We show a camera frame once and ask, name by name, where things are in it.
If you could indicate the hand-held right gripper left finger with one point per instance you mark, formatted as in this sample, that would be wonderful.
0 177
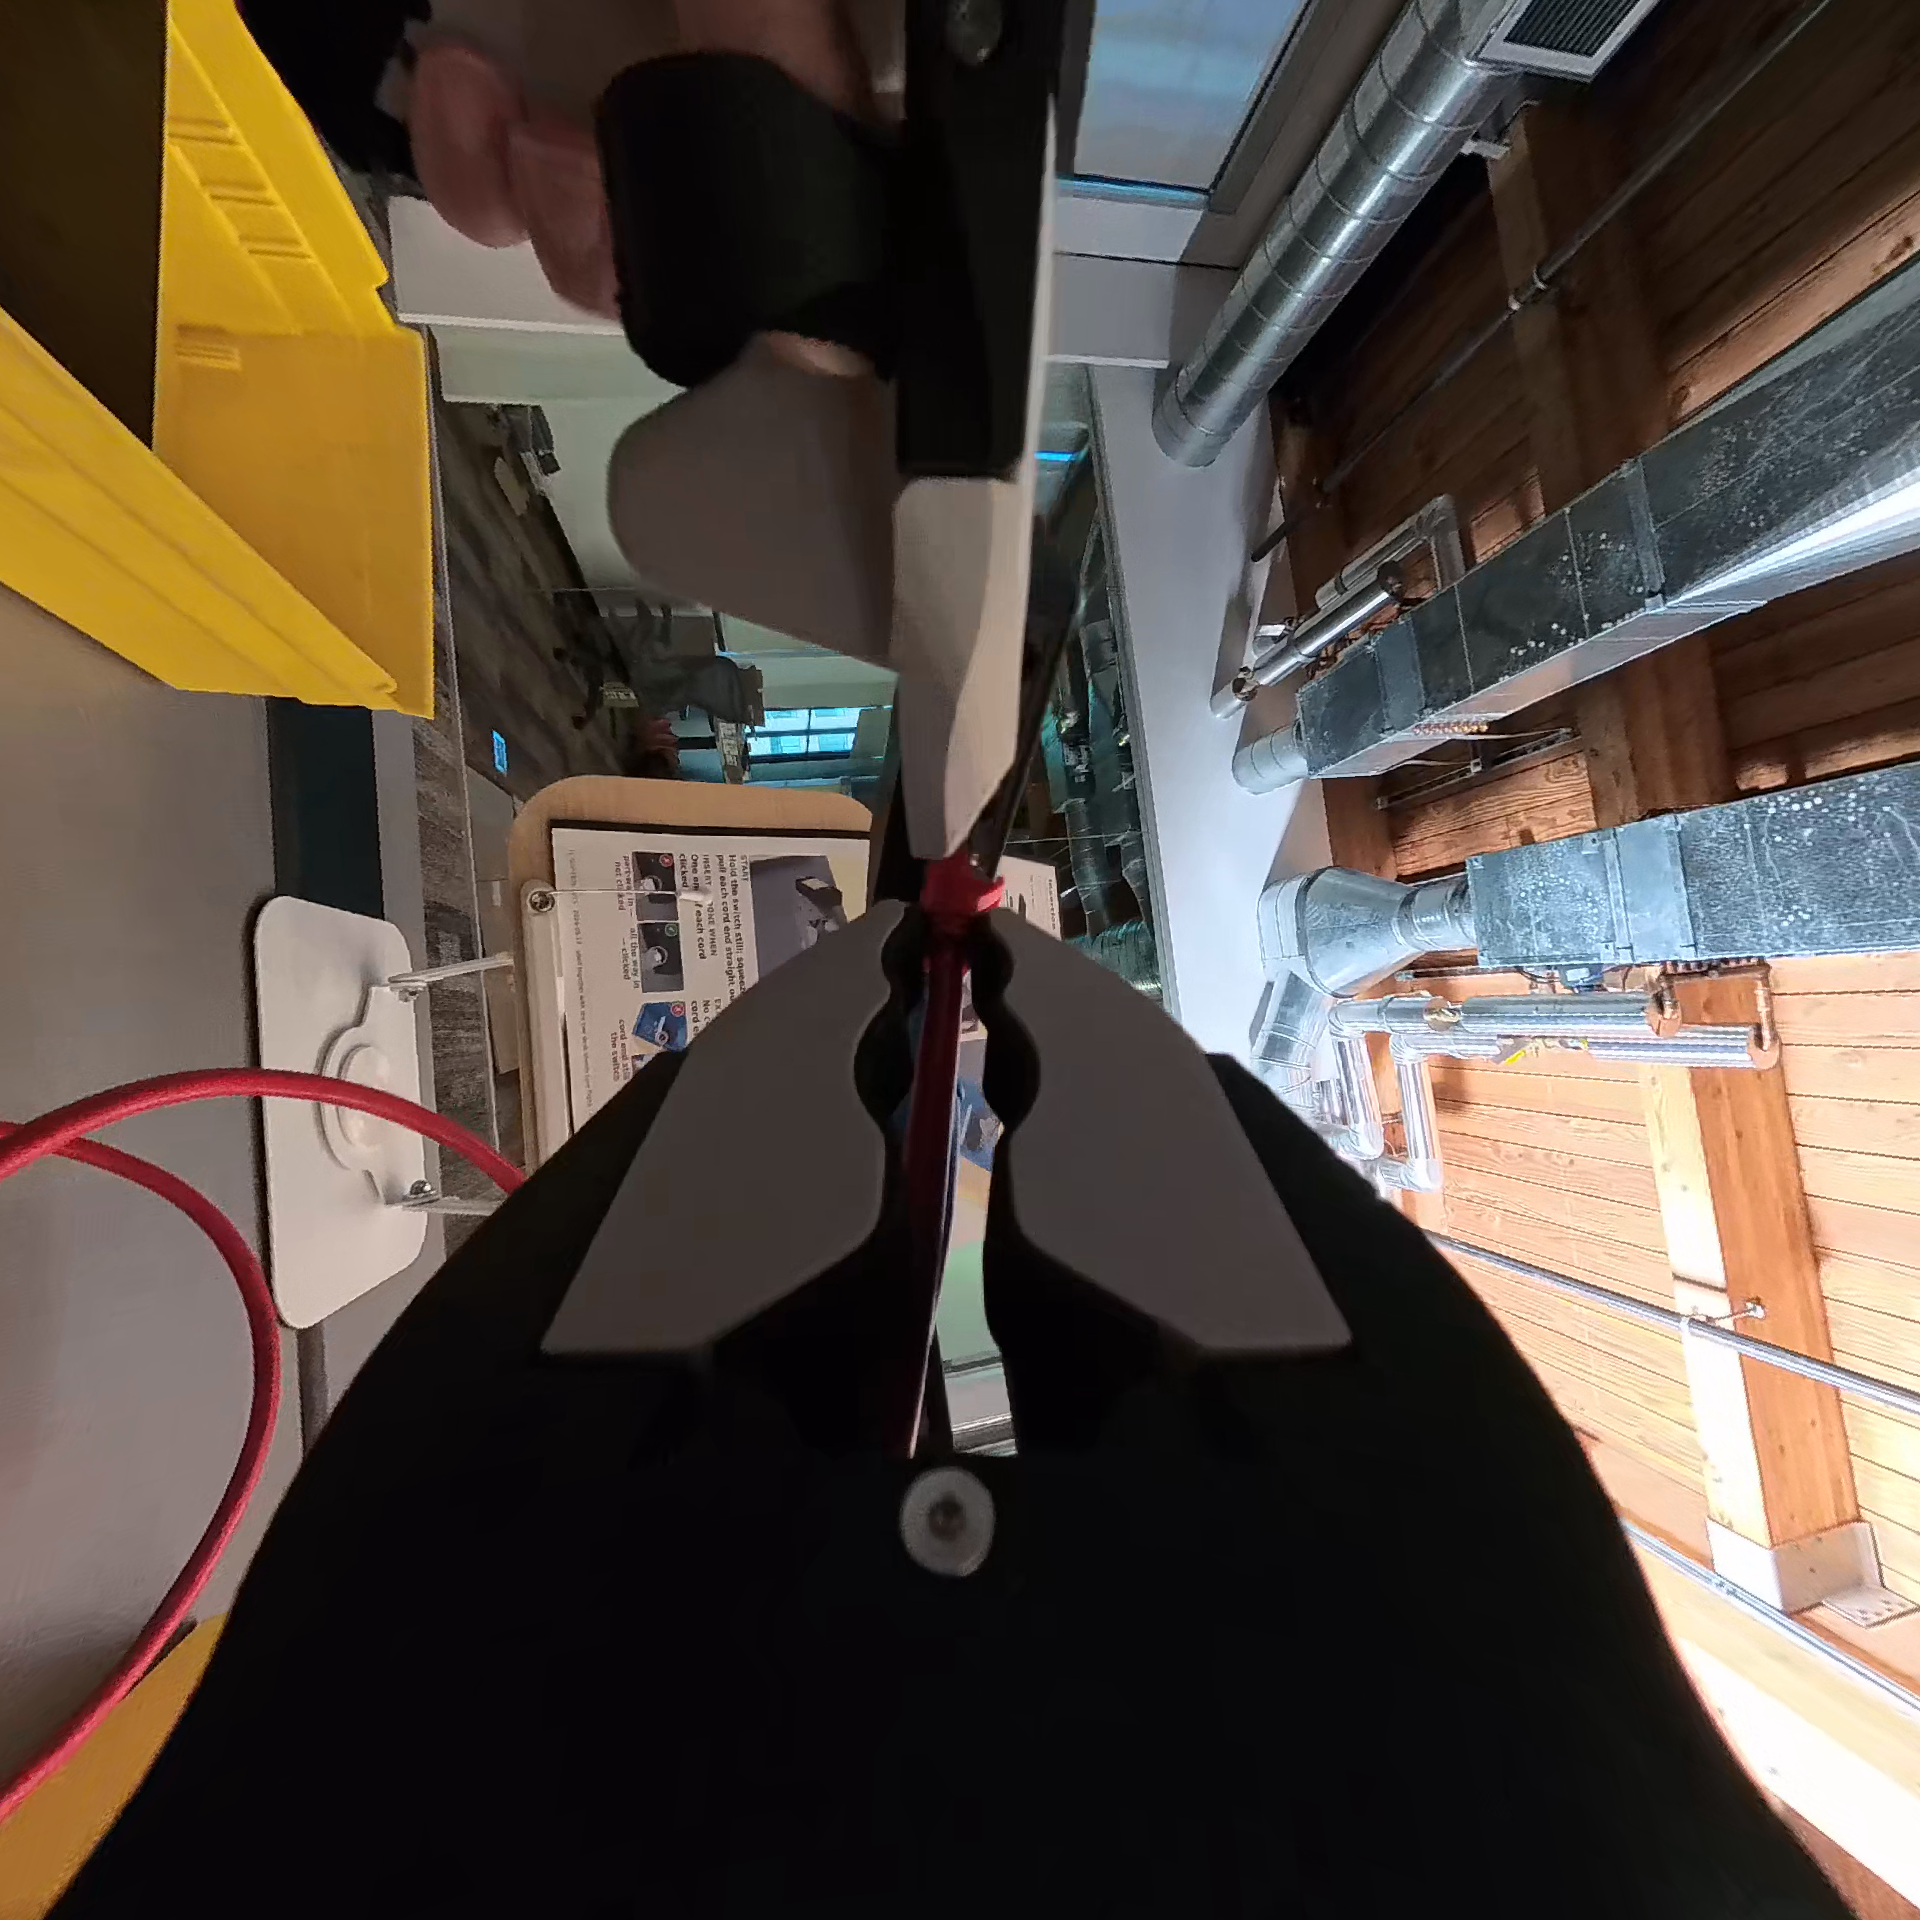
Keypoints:
721 1202

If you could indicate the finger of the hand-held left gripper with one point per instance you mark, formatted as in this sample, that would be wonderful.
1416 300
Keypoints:
960 632

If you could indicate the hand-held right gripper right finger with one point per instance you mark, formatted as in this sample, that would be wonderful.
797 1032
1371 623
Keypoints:
1187 1202

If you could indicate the yellow plastic bin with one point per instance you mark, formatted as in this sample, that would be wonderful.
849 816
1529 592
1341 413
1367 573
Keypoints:
300 480
93 1800

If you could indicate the person's left hand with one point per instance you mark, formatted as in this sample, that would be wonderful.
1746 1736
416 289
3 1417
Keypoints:
513 152

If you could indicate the printed instruction sheet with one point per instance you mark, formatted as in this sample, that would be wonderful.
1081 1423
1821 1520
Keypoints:
693 932

